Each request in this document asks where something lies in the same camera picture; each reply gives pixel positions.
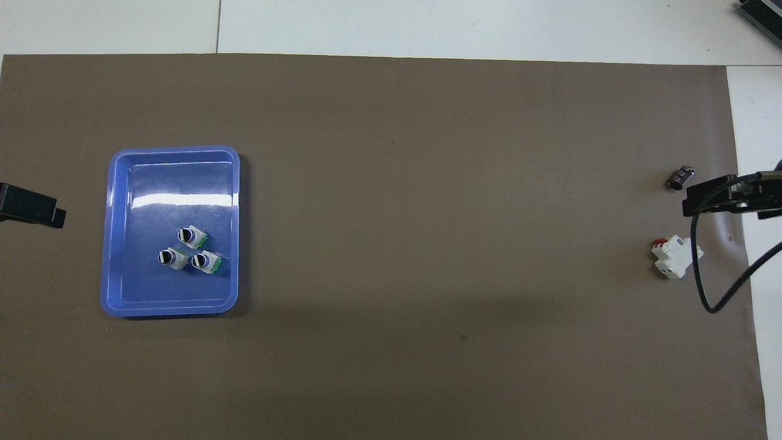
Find grey ribbed metal device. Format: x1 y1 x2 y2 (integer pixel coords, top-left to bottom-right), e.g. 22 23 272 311
735 0 782 50

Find brown table mat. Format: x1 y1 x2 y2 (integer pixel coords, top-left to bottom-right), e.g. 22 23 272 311
0 54 769 440

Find small dark terminal block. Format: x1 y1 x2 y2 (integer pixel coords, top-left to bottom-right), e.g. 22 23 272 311
667 165 696 191

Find white circuit breaker red lever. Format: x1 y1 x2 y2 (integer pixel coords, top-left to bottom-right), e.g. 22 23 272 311
651 235 704 279

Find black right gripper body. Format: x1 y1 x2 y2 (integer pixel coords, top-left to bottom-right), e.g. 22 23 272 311
742 159 782 219

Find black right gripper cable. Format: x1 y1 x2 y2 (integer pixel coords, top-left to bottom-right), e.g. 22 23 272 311
690 174 782 314

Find blue plastic tray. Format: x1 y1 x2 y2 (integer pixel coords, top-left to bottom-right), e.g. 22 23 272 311
100 145 241 317

